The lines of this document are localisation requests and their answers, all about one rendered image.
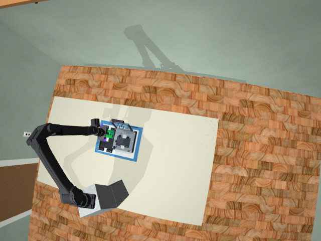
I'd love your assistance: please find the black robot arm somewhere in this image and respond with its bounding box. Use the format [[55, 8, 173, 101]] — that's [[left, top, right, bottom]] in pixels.
[[26, 118, 102, 209]]

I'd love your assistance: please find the green circuit board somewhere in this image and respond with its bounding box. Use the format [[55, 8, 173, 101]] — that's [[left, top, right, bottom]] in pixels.
[[105, 130, 114, 139]]

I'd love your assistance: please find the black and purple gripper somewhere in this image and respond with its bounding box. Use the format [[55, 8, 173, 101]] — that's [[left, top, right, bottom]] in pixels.
[[97, 125, 109, 141]]

